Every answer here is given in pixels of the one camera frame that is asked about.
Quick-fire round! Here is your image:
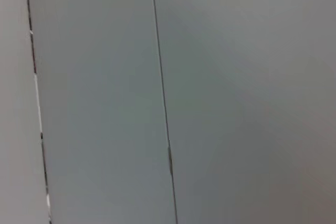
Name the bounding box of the white backdrop partition panel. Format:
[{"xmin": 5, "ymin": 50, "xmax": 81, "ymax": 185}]
[
  {"xmin": 0, "ymin": 0, "xmax": 51, "ymax": 224},
  {"xmin": 151, "ymin": 0, "xmax": 336, "ymax": 224},
  {"xmin": 25, "ymin": 0, "xmax": 178, "ymax": 224}
]

